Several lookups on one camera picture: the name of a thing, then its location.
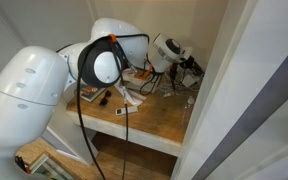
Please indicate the white power adapter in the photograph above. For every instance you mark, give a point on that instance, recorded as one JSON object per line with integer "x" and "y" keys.
{"x": 188, "y": 81}

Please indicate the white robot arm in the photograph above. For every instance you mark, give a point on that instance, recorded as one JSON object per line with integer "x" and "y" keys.
{"x": 32, "y": 83}

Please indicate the clear plastic bottle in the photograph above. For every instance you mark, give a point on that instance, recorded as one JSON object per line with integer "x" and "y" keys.
{"x": 187, "y": 110}

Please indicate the black sunglasses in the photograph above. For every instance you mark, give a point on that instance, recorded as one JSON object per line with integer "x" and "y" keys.
{"x": 104, "y": 100}

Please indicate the grey flat box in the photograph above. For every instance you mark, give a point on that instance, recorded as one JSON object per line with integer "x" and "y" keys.
{"x": 150, "y": 84}

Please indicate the wooden shelf with white edge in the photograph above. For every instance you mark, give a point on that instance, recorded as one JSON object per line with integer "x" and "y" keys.
{"x": 157, "y": 124}

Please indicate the framed picture on floor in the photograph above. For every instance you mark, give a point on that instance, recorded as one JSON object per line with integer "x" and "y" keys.
{"x": 50, "y": 168}

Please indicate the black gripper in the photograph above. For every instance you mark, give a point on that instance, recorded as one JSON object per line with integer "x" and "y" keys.
{"x": 190, "y": 63}

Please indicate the white door frame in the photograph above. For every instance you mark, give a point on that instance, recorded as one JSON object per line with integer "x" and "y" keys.
{"x": 238, "y": 129}

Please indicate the orange notebook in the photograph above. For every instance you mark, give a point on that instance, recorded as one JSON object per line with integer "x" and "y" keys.
{"x": 142, "y": 74}

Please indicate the white plastic bag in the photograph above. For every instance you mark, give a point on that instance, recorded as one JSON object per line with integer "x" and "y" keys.
{"x": 132, "y": 97}

